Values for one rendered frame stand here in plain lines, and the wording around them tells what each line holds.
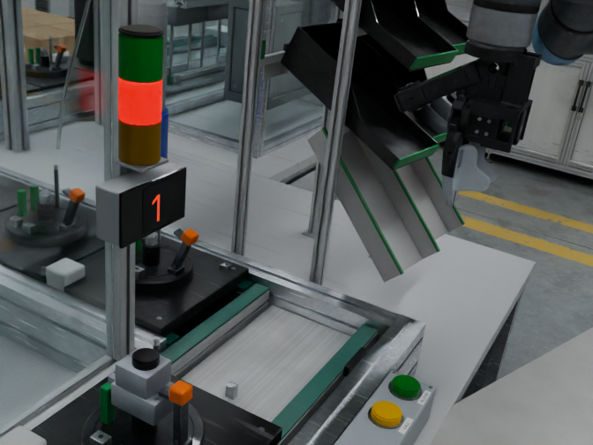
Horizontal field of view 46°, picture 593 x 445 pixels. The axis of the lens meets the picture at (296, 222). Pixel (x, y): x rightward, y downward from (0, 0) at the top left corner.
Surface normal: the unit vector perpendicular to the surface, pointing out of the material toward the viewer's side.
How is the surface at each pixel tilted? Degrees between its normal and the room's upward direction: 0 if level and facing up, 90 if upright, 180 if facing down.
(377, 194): 45
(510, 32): 90
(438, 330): 0
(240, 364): 0
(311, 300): 90
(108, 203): 90
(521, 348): 0
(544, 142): 90
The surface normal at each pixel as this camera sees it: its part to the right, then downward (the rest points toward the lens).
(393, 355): 0.11, -0.90
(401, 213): -0.63, 0.26
